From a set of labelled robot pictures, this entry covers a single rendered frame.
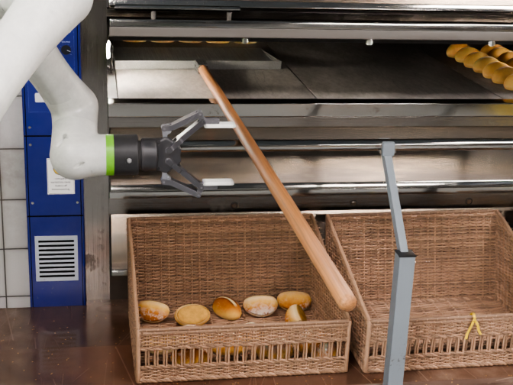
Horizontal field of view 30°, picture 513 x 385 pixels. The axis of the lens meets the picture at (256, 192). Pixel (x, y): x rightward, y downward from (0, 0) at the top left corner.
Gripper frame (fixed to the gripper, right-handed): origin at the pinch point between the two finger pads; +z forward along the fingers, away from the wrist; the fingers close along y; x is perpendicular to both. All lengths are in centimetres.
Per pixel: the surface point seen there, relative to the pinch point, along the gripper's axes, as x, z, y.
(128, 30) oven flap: -41, -21, -21
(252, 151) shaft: 0.3, 5.3, -0.5
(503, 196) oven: -54, 94, 31
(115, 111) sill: -55, -24, 4
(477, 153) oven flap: -54, 84, 17
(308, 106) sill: -55, 31, 2
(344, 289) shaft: 75, 7, 0
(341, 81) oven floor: -84, 48, 1
